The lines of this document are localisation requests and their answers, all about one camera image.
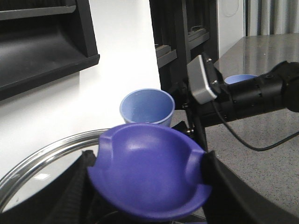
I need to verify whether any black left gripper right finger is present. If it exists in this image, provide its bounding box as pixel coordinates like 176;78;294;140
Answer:
200;151;299;224

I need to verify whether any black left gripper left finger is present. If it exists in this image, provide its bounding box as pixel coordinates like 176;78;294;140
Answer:
0;150;99;224

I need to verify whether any glass lid with purple knob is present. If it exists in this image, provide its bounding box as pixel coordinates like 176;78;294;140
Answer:
0;124;212;224

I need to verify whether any light blue ribbed cup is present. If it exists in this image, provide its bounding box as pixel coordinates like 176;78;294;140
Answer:
119;88;175;126

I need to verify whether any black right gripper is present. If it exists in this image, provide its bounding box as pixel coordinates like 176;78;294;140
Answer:
167;80;234;152

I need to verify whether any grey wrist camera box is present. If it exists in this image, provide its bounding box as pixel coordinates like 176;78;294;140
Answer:
187;53;221;105

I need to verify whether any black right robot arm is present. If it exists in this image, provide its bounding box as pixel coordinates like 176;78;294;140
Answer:
170;56;299;224

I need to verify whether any black range hood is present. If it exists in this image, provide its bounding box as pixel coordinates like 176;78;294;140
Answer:
0;0;100;100

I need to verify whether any black shelving rack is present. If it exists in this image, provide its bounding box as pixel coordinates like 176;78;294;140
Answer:
149;0;219;110

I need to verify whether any light blue bowl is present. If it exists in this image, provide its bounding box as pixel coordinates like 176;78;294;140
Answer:
224;74;257;84

